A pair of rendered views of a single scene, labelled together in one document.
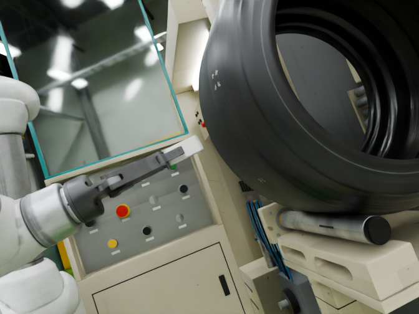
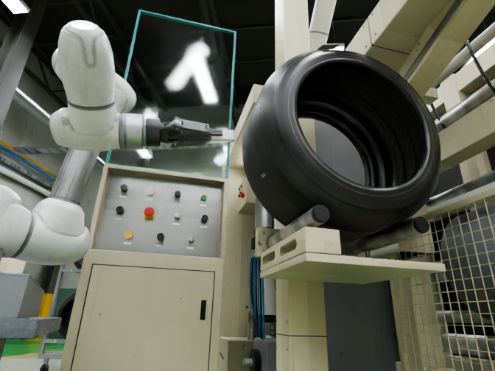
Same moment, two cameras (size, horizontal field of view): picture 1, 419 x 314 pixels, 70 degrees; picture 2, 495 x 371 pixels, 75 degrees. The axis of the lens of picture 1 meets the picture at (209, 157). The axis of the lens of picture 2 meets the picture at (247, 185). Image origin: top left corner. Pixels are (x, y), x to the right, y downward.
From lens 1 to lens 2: 0.47 m
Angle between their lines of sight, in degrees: 18
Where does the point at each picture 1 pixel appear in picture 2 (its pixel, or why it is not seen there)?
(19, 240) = (111, 127)
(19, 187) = not seen: hidden behind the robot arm
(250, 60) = (280, 94)
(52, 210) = (136, 122)
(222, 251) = (214, 280)
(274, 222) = (264, 241)
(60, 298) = (76, 238)
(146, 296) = (134, 287)
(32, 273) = (69, 207)
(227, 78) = (264, 101)
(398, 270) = (324, 240)
